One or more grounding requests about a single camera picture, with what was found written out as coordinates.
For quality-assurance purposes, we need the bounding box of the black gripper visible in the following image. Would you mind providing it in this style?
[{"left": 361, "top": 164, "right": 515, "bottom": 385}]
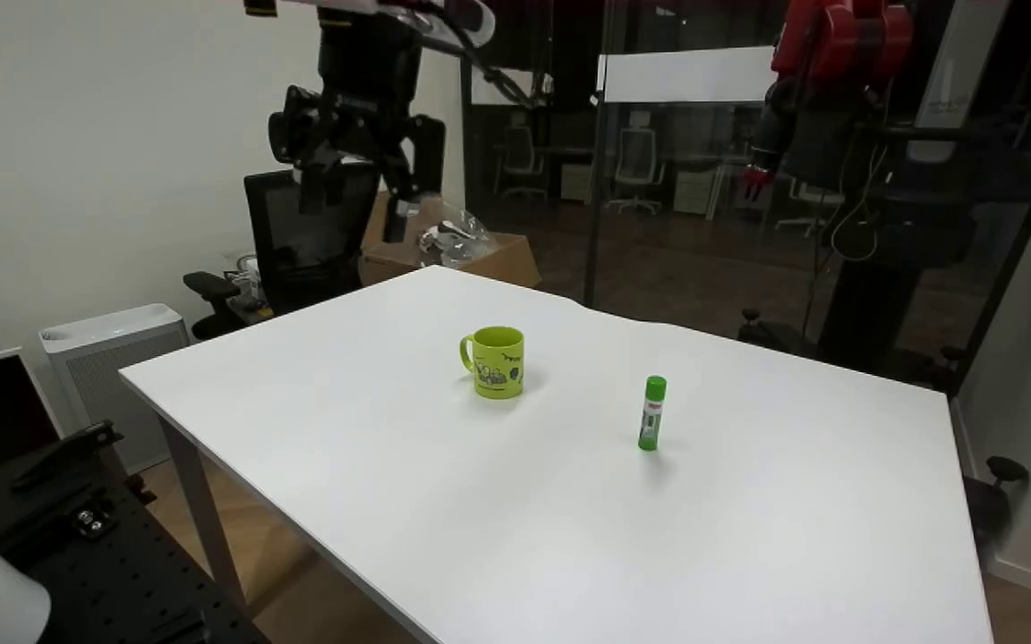
[{"left": 327, "top": 90, "right": 448, "bottom": 243}]

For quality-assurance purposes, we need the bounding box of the yellow-green plastic mug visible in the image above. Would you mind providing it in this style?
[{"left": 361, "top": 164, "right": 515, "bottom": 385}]
[{"left": 455, "top": 322, "right": 529, "bottom": 403}]

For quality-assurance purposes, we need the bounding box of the clear plastic bag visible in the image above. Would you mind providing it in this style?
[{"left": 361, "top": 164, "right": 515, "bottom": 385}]
[{"left": 417, "top": 213, "right": 500, "bottom": 269}]

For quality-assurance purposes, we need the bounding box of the black office chair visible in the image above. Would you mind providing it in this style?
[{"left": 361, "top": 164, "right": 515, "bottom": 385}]
[{"left": 178, "top": 81, "right": 388, "bottom": 344}]

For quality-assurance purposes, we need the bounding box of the brown cardboard box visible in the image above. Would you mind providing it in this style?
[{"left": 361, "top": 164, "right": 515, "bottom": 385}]
[{"left": 357, "top": 189, "right": 546, "bottom": 288}]

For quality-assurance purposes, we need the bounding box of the grey background office chair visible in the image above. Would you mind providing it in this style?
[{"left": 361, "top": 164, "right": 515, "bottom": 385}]
[
  {"left": 602, "top": 121, "right": 676, "bottom": 220},
  {"left": 495, "top": 116, "right": 554, "bottom": 205}
]

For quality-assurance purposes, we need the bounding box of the white board panel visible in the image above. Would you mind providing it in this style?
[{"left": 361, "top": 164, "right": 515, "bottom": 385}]
[{"left": 596, "top": 41, "right": 779, "bottom": 108}]

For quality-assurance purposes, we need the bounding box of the white box-shaped appliance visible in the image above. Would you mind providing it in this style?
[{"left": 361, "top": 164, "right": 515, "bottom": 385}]
[{"left": 36, "top": 301, "right": 195, "bottom": 475}]

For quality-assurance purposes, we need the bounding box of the grey table leg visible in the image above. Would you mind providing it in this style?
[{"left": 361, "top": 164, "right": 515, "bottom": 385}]
[{"left": 155, "top": 409, "right": 252, "bottom": 608}]

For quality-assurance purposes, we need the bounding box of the black clamp tool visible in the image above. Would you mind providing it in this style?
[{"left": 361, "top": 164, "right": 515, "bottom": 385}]
[{"left": 7, "top": 419, "right": 129, "bottom": 499}]

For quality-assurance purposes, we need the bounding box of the black perforated breadboard table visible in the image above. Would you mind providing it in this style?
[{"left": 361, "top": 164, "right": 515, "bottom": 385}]
[{"left": 0, "top": 421, "right": 275, "bottom": 644}]

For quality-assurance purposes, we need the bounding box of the red and black humanoid robot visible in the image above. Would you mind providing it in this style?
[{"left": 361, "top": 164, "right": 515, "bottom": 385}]
[{"left": 733, "top": 0, "right": 1031, "bottom": 390}]

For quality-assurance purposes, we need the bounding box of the black glass partition post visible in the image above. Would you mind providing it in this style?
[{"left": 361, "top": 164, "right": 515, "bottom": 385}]
[{"left": 581, "top": 0, "right": 616, "bottom": 307}]

